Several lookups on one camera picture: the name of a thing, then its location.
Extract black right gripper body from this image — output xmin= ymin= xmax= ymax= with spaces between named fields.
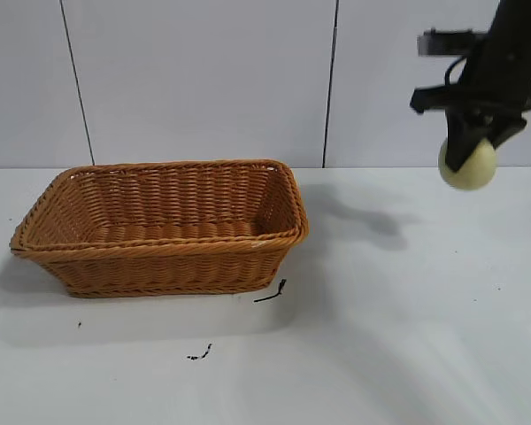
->
xmin=409 ymin=52 xmax=531 ymax=121

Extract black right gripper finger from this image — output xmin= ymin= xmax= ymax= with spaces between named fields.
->
xmin=443 ymin=110 xmax=487 ymax=174
xmin=489 ymin=116 xmax=528 ymax=148

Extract pale yellow round pastry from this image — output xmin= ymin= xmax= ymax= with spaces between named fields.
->
xmin=437 ymin=135 xmax=498 ymax=192

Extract brown woven wicker basket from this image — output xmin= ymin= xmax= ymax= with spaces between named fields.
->
xmin=9 ymin=159 xmax=311 ymax=298

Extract thin black camera cable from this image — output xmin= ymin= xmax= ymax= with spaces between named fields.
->
xmin=443 ymin=53 xmax=471 ymax=88

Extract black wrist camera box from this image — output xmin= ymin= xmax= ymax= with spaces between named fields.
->
xmin=417 ymin=27 xmax=488 ymax=58

